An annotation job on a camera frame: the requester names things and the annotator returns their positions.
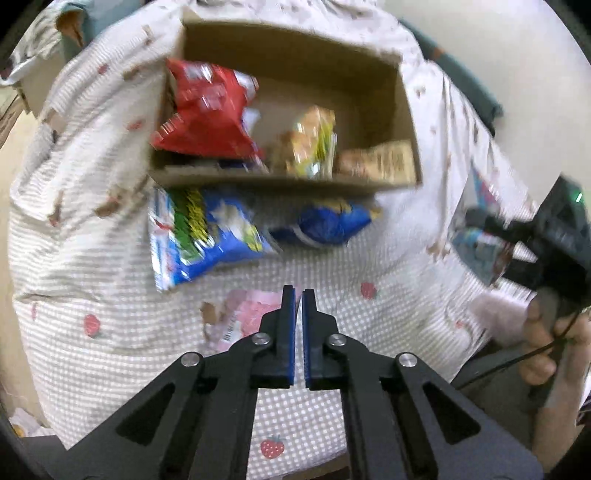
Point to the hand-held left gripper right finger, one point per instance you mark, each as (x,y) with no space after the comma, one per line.
(308,341)

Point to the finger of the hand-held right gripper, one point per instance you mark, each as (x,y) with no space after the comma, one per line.
(521,274)
(498,228)

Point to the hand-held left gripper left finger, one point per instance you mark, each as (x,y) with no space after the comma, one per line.
(290,337)

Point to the colourful clear snack packet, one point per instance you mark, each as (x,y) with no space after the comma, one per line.
(480,258)

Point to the pink snack packet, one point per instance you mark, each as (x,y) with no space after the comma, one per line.
(244,314)

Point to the brown snack packet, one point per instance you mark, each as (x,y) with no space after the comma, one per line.
(378,161)

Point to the yellow snack bag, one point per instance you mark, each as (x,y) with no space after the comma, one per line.
(309,138)

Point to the cardboard box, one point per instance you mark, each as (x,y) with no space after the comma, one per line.
(323,69)

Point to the red snack bag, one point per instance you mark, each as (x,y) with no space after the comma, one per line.
(207,110)

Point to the person's right forearm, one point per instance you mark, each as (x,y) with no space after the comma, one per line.
(558,429)

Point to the person's right hand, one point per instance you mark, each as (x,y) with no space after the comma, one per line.
(570,355)

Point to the pink fluffy cloth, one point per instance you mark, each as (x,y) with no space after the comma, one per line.
(498,318)

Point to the checked strawberry print blanket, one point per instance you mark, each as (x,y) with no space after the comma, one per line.
(392,323)

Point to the small dark blue snack bag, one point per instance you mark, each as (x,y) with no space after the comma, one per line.
(328,224)

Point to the large blue flag snack bag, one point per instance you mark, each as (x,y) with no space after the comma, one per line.
(217,240)

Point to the dark teal cloth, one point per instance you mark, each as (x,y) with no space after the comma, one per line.
(466,83)

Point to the white plastic bag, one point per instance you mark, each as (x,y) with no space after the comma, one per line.
(27,422)

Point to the beige wooden cabinet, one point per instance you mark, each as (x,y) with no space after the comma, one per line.
(41,92)

